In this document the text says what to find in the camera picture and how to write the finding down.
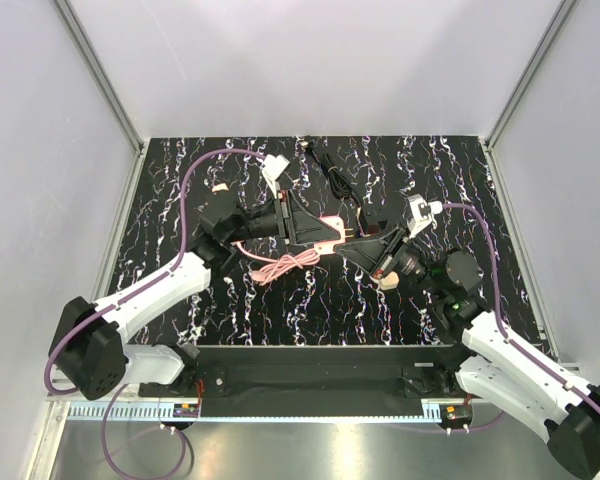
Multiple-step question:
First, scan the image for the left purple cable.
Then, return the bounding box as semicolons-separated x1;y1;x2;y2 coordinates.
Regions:
46;149;271;480

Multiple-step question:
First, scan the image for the white pink power strip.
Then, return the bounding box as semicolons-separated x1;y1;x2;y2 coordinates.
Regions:
212;183;229;194

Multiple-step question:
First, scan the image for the beige red power strip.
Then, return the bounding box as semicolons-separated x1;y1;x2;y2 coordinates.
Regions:
357;207;400;291

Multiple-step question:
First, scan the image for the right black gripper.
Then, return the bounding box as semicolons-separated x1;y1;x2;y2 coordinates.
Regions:
334;220;446;298

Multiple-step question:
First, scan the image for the black smart plug adapter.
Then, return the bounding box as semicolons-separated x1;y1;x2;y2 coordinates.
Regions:
358;207;388;235

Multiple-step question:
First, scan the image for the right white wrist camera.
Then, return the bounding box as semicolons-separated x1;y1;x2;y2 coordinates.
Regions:
407;195;443;239

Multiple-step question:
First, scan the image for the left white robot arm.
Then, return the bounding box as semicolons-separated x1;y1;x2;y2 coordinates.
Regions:
44;190;345;400

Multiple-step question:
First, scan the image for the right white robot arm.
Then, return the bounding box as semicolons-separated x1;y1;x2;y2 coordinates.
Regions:
334;227;600;479

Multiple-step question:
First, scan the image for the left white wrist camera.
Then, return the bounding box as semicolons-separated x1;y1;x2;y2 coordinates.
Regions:
261;154;289;197

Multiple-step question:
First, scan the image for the grey cable duct rail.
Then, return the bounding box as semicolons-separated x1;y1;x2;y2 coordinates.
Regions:
68;400;442;425

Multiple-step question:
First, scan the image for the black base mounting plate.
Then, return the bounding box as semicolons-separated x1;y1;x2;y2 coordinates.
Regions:
139;345;473;399

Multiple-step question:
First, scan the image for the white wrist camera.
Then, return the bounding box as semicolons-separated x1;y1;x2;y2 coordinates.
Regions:
407;195;443;239
261;154;289;197

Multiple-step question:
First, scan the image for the pink cable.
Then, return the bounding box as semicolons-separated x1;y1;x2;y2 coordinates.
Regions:
229;241;324;287

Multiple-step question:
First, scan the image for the purple cable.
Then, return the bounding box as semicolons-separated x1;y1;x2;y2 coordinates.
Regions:
46;149;271;480
399;201;600;436

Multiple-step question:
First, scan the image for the pink plug adapter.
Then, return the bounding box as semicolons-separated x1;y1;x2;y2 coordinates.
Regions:
313;215;353;256

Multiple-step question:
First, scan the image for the black bundled cable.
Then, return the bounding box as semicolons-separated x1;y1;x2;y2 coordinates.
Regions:
299;138;363;206

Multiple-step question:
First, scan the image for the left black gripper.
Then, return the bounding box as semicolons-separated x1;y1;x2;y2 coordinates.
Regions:
226;189;341;248

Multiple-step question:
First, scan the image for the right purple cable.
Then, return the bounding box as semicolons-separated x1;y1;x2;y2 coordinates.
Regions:
399;201;600;436

